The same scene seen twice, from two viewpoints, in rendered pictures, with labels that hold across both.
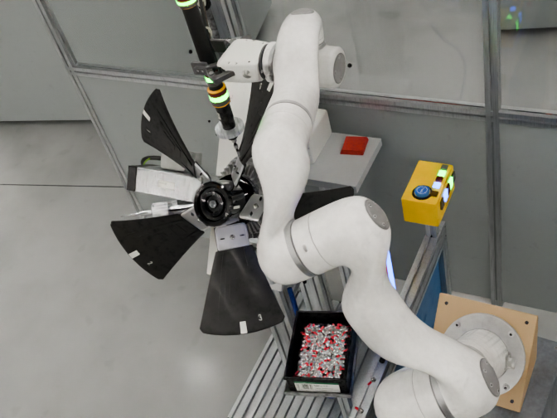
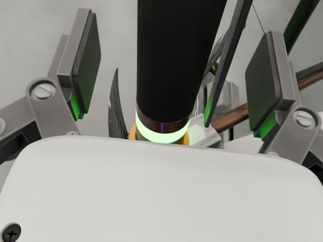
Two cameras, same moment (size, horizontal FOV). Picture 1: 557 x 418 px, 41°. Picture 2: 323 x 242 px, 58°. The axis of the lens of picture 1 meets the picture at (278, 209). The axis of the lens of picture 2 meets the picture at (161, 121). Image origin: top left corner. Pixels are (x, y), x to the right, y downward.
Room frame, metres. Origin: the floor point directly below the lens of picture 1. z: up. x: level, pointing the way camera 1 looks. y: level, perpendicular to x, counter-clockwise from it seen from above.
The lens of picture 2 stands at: (1.38, -0.02, 1.76)
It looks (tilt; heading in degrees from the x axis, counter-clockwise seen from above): 59 degrees down; 50
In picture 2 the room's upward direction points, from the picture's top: 9 degrees clockwise
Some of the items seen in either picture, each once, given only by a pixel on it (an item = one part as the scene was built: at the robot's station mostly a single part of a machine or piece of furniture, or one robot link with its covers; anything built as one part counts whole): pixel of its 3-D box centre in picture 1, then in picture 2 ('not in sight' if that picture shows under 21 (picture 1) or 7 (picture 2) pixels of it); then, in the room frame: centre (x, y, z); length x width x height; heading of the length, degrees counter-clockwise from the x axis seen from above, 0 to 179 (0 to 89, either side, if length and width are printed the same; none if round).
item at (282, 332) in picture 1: (284, 327); not in sight; (1.61, 0.10, 0.46); 0.09 x 0.04 x 0.91; 53
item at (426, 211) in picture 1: (428, 194); not in sight; (1.46, -0.41, 1.02); 0.16 x 0.10 x 0.11; 143
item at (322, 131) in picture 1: (299, 133); not in sight; (2.02, -0.14, 0.92); 0.17 x 0.16 x 0.11; 143
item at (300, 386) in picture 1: (322, 351); not in sight; (1.19, 0.00, 0.85); 0.22 x 0.17 x 0.07; 158
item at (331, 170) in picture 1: (320, 157); not in sight; (1.95, -0.19, 0.85); 0.36 x 0.24 x 0.03; 53
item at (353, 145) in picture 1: (354, 144); not in sight; (1.94, -0.31, 0.87); 0.08 x 0.08 x 0.02; 59
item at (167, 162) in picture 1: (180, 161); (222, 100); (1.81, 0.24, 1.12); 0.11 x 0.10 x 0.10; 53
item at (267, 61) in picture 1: (274, 63); not in sight; (1.34, -0.08, 1.65); 0.09 x 0.03 x 0.08; 143
